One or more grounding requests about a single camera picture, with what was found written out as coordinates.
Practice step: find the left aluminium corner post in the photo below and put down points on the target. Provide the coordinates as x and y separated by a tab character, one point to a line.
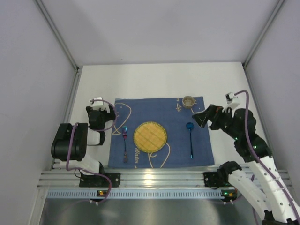
50	22

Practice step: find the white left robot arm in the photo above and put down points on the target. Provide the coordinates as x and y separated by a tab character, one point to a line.
71	141

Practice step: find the speckled ceramic cup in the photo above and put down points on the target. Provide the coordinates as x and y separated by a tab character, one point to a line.
188	102

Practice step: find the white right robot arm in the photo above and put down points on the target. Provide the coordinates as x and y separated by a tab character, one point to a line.
272	201

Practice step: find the purple fork with patterned handle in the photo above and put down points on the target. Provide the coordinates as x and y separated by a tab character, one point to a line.
125	135

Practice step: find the aluminium corner post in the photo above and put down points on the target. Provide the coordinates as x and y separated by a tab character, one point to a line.
263	32
50	22

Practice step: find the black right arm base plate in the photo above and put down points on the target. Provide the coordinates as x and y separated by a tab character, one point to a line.
217	179

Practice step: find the blue metallic spoon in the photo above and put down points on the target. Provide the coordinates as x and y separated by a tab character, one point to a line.
190	127

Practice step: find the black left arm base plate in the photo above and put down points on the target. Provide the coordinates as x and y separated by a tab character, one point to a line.
88	180

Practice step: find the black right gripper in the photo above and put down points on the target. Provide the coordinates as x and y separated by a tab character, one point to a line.
214	117

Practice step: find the round yellow woven coaster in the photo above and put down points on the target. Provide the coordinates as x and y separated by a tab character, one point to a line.
150	137

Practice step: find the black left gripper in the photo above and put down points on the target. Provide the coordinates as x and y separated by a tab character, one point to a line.
108	115

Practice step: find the blue cloth placemat with fish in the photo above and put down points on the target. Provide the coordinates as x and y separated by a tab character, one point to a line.
170	113

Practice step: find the perforated grey cable duct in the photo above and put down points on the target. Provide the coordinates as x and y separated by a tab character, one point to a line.
142	194

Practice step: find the aluminium front rail frame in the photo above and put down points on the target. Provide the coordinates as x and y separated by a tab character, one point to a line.
150	178

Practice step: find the right aluminium corner post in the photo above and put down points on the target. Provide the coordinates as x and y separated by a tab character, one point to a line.
263	32

